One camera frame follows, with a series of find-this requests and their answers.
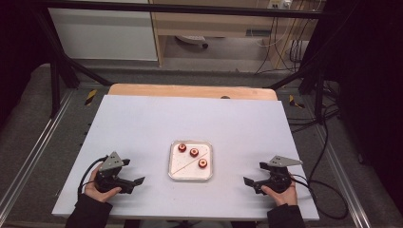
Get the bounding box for yellow black tape strip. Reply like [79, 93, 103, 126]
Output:
[288, 94, 305, 109]
[84, 88, 98, 106]

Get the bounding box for white cabinet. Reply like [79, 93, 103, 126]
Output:
[47, 8, 159, 62]

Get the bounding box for dark curtain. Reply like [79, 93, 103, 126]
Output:
[326, 0, 403, 203]
[0, 0, 48, 127]

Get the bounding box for aluminium floor rail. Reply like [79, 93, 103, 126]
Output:
[0, 89, 75, 219]
[312, 123, 373, 228]

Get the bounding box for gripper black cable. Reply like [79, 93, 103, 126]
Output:
[77, 155, 109, 200]
[289, 122, 350, 220]

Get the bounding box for black floor cables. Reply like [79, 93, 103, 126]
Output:
[286, 80, 342, 134]

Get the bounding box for person's left hand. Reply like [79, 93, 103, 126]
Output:
[84, 164, 123, 203]

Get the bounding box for white wall socket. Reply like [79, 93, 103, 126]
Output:
[267, 0, 293, 10]

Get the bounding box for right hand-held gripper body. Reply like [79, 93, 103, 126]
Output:
[264, 155, 303, 194]

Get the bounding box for thin wooden stick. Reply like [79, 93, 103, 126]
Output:
[170, 152, 209, 176]

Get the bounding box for white square tray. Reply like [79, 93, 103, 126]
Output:
[167, 140, 214, 181]

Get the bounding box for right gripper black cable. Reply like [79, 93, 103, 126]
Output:
[289, 122, 350, 220]

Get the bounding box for white power strip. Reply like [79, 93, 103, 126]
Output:
[175, 34, 209, 50]

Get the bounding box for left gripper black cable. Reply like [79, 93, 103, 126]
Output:
[77, 155, 109, 200]

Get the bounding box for wooden table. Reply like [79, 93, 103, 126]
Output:
[107, 83, 279, 102]

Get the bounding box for hanging black cable bundle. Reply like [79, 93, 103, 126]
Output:
[288, 18, 314, 72]

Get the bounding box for black metal frame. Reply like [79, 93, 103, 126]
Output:
[31, 0, 331, 125]

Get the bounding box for wooden shelf unit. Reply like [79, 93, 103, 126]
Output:
[148, 0, 317, 69]

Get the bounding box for person's right hand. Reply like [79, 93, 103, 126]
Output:
[260, 172, 298, 207]

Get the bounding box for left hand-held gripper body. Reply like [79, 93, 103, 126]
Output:
[94, 151, 125, 194]

